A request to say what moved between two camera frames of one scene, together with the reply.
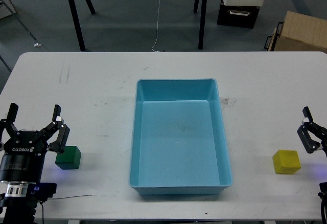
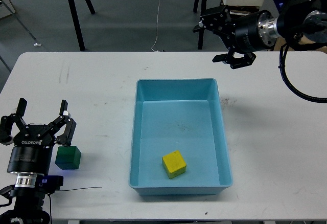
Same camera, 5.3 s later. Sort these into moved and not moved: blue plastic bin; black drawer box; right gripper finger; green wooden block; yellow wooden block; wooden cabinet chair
Moved: right gripper finger; yellow wooden block
Not moved: wooden cabinet chair; black drawer box; blue plastic bin; green wooden block
